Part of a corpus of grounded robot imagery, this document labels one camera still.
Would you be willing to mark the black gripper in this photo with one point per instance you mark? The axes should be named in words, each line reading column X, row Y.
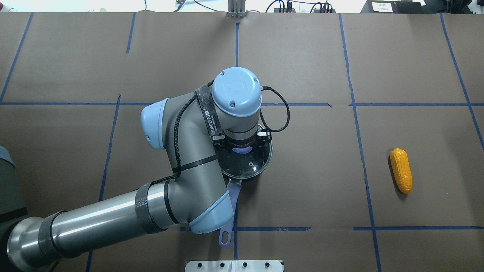
column 242, row 144

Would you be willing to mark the dark blue saucepan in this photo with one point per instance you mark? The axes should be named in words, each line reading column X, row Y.
column 234, row 188

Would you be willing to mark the glass pot lid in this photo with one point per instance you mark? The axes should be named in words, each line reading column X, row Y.
column 244, row 165

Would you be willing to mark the yellow toy corn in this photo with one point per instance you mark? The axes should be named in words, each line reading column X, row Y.
column 401, row 170

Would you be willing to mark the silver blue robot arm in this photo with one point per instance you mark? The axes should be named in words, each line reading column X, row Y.
column 221, row 114

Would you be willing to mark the black power box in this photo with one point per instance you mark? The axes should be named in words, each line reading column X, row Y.
column 392, row 6

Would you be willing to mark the white pedestal column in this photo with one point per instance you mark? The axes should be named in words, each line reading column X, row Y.
column 235, row 266

